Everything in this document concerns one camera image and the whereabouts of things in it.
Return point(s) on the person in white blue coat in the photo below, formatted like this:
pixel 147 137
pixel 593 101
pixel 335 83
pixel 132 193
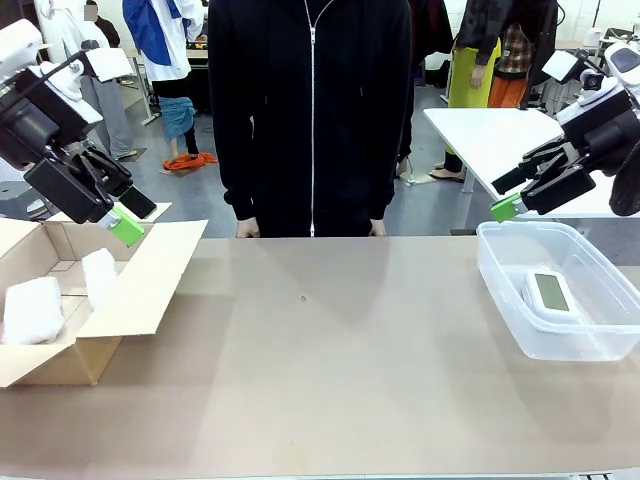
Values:
pixel 160 40

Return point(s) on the person's left hand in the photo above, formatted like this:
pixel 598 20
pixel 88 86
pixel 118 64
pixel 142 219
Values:
pixel 377 228

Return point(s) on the person in black zip hoodie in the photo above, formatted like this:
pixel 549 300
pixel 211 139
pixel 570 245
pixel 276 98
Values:
pixel 310 100

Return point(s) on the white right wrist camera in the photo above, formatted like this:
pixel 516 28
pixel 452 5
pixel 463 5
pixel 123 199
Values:
pixel 560 65

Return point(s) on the grey background desk frame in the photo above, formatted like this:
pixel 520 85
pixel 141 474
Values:
pixel 147 102

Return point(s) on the person's right hand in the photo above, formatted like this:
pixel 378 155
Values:
pixel 247 228

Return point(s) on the tan paper scrap on floor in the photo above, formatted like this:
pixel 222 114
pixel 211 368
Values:
pixel 417 179

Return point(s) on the orange cloth on floor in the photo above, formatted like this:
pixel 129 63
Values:
pixel 187 161

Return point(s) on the person with yellow apron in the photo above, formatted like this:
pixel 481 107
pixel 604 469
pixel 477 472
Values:
pixel 472 50

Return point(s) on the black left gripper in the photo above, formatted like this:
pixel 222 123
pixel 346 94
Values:
pixel 35 120

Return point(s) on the open brown cardboard box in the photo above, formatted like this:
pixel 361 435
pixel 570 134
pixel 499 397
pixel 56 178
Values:
pixel 145 280

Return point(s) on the person in white coat grey trousers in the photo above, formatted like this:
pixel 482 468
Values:
pixel 112 115

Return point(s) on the bubble-wrapped clock with QR label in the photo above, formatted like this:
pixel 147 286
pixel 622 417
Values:
pixel 99 280

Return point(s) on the white background table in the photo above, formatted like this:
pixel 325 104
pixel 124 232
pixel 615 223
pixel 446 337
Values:
pixel 480 135

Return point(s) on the background desk with equipment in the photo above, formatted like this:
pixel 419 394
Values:
pixel 595 35

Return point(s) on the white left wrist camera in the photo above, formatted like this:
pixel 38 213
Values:
pixel 107 64

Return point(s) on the person's right forearm black sleeve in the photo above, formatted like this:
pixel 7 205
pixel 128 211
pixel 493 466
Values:
pixel 239 165

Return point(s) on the person's left forearm black sleeve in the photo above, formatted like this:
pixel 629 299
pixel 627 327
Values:
pixel 395 165

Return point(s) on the clear plastic bin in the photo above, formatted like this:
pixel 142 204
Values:
pixel 505 280

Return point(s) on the seated person in dark top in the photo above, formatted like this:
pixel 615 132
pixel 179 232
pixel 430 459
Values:
pixel 107 32

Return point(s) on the plain bubble-wrapped clock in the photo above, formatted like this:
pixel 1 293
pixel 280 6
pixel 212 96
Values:
pixel 32 310

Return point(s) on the person in plaid and orange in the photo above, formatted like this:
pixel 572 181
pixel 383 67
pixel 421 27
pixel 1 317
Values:
pixel 515 50

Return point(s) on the unwrapped white digital clock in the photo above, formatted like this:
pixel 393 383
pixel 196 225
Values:
pixel 550 295

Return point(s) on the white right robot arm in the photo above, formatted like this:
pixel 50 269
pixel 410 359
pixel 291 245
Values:
pixel 625 60

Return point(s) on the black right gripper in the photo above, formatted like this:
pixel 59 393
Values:
pixel 607 137

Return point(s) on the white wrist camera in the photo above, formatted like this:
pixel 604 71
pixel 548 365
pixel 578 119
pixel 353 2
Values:
pixel 560 65
pixel 107 64

